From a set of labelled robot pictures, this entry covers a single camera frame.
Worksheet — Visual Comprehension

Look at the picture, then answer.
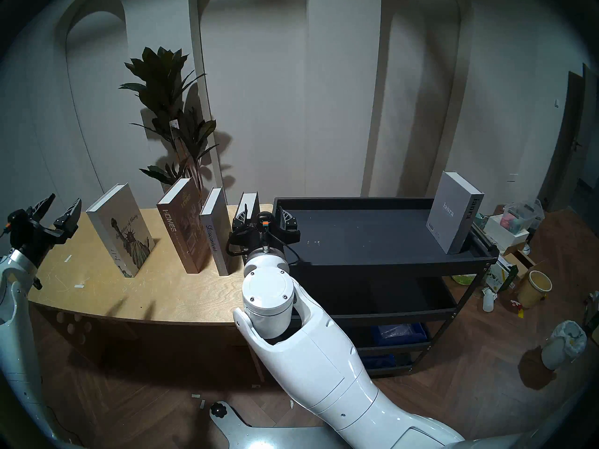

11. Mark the white bin with bag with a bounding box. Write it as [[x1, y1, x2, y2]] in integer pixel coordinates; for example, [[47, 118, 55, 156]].
[[542, 320, 588, 370]]

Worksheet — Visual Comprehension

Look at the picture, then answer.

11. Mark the black right camera cable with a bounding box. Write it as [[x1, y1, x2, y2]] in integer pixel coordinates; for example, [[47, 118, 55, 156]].
[[227, 232, 310, 267]]

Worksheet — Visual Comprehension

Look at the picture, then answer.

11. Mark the yellow bucket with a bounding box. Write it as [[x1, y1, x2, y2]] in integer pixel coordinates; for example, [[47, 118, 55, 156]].
[[517, 270, 553, 309]]

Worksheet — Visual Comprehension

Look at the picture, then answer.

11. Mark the clear plastic storage box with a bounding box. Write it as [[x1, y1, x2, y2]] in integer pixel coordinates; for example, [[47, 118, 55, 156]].
[[501, 200, 546, 233]]

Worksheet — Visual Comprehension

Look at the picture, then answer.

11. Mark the dark green leafy plant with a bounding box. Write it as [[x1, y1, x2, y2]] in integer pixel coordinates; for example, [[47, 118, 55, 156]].
[[118, 46, 234, 194]]

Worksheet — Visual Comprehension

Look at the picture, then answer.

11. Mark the grey Discontent book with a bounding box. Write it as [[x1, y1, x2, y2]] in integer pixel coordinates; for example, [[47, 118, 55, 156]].
[[200, 187, 234, 276]]

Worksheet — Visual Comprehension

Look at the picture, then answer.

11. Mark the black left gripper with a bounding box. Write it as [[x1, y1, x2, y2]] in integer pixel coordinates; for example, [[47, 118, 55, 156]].
[[12, 193, 82, 269]]

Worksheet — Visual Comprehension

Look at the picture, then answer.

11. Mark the black CENTURY book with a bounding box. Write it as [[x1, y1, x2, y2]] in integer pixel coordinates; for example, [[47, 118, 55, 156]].
[[234, 192, 262, 229]]

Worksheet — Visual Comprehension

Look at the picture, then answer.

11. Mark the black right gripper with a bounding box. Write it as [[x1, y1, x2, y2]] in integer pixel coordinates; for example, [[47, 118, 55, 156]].
[[228, 204, 300, 257]]

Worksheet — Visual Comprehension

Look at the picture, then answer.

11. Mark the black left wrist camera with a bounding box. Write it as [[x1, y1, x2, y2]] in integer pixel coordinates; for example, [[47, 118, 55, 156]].
[[2, 209, 29, 238]]

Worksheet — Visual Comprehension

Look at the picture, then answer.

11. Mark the blue bin with plastic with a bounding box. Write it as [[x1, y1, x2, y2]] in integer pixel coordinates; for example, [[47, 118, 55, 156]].
[[372, 323, 429, 346]]

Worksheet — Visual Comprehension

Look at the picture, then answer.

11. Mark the brown cardboard box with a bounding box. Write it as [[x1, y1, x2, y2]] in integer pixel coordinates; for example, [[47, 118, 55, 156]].
[[503, 247, 536, 278]]

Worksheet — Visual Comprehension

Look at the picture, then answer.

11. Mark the black three-tier shelf cart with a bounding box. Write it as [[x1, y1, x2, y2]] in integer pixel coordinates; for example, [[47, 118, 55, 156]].
[[263, 196, 499, 378]]

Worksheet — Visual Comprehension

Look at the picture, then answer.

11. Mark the dark door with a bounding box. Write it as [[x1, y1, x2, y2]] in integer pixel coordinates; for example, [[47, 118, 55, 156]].
[[538, 62, 599, 210]]

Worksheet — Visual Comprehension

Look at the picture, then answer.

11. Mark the grey iaura book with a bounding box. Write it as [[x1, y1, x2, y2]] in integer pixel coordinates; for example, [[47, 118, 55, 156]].
[[426, 171, 485, 255]]

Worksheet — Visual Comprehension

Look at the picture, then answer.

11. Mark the brown HOMES book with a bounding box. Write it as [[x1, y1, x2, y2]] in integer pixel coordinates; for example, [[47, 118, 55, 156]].
[[156, 177, 212, 274]]

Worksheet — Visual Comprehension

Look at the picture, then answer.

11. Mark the grey metal robot base plate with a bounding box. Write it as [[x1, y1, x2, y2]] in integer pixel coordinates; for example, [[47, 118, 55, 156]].
[[209, 399, 356, 449]]

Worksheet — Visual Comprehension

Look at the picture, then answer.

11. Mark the green and white carton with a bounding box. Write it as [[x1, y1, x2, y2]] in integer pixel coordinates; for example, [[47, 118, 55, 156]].
[[484, 261, 519, 293]]

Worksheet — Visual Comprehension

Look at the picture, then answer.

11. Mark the white box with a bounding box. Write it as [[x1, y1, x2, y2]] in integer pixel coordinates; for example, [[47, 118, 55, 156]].
[[483, 214, 529, 252]]

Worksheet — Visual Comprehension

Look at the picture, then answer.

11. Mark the light wooden table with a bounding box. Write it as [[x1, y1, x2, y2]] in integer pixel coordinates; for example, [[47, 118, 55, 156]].
[[28, 204, 273, 383]]

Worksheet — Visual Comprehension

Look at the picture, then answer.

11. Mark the white Statue of Liberty book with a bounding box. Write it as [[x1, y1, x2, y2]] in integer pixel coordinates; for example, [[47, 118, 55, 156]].
[[86, 184, 156, 278]]

